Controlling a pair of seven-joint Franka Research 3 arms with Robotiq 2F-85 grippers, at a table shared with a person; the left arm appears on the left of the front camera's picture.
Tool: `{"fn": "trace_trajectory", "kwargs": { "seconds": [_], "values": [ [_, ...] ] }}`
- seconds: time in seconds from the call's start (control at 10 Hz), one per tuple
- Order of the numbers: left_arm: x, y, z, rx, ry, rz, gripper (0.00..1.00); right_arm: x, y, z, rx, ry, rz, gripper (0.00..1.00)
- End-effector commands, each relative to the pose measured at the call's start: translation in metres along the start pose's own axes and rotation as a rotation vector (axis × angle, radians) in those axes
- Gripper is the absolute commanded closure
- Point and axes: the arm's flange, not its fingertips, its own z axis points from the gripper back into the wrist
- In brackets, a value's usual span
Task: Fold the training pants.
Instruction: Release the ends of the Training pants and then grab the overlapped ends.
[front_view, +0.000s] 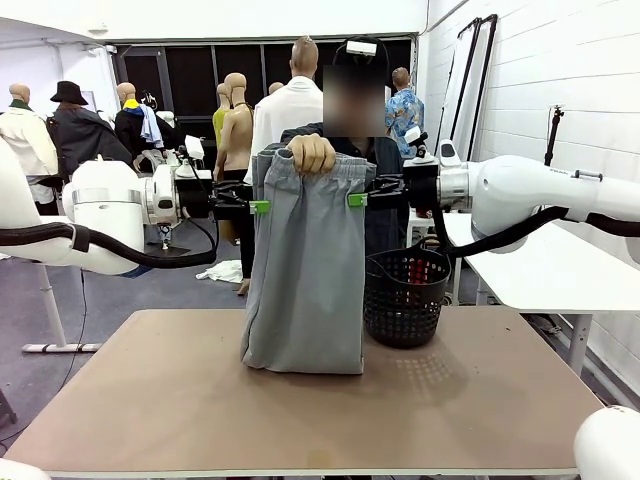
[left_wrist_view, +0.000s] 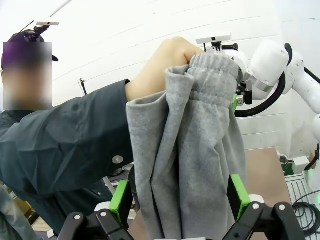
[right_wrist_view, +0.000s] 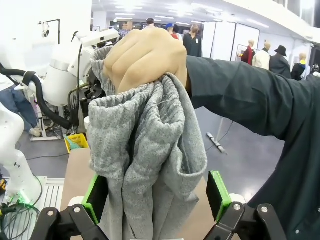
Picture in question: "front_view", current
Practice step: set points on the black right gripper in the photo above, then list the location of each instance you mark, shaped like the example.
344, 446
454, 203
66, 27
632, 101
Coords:
421, 187

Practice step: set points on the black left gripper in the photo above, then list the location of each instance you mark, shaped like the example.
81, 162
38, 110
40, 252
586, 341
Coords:
195, 197

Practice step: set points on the grey training pants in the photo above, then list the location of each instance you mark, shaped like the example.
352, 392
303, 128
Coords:
305, 280

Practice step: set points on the person's right forearm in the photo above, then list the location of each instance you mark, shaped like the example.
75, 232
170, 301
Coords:
300, 131

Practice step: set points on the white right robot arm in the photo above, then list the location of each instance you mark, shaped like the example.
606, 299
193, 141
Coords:
510, 190

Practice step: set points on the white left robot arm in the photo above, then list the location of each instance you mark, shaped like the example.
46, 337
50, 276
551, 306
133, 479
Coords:
105, 200

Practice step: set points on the person's right hand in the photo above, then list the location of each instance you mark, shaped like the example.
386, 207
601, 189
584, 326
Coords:
312, 155

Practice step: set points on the person in dark shirt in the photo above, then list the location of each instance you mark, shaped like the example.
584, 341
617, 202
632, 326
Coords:
382, 230

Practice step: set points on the bare mannequin with black trousers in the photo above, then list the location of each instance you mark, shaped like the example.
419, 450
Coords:
237, 135

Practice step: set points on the mannequin in yellow top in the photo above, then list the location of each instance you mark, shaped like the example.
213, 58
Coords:
219, 125

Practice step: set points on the white cloth on floor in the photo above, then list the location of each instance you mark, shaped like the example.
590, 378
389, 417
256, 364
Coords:
222, 272

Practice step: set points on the man in floral shirt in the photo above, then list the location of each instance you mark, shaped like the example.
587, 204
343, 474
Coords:
407, 112

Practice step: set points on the mannequin in white shirt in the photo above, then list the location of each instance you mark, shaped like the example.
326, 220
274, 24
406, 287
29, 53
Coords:
285, 115

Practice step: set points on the red garment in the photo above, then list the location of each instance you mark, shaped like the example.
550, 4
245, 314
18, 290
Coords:
417, 270

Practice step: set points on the small beige mannequin head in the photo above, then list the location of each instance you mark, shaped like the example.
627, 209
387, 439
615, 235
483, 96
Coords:
276, 88

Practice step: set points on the light blue hanging shirt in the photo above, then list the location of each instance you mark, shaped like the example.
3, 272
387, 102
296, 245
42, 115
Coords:
150, 125

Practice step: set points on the black framed reflector panel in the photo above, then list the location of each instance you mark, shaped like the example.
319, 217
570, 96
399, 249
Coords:
485, 90
457, 100

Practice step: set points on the black perforated laundry basket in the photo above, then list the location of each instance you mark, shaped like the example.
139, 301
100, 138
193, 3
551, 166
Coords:
400, 320

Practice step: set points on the mannequin with yellow scarf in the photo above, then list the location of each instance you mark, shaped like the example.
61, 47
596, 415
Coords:
131, 127

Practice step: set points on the mannequin in black coat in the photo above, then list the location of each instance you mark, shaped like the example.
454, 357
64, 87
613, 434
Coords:
85, 135

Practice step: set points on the white side table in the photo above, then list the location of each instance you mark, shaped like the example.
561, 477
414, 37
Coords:
540, 270

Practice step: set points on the black tripod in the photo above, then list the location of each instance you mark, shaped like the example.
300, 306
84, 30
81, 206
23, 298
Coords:
552, 140

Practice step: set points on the black bucket hat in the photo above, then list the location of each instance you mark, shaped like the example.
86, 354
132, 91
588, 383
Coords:
69, 92

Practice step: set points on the white table leg stand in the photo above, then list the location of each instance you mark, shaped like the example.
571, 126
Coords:
47, 300

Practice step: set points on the mannequin in cream jacket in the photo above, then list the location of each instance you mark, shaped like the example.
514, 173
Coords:
25, 125

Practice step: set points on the black metal stand leg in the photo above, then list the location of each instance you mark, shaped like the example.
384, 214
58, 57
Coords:
6, 407

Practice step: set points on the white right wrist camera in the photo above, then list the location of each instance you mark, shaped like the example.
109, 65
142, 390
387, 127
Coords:
412, 135

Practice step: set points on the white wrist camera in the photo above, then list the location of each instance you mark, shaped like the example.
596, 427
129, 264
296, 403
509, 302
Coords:
194, 146
412, 135

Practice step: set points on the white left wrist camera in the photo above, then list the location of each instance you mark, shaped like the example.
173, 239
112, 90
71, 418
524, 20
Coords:
194, 146

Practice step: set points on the white head camera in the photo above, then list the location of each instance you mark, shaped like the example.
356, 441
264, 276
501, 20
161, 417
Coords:
361, 48

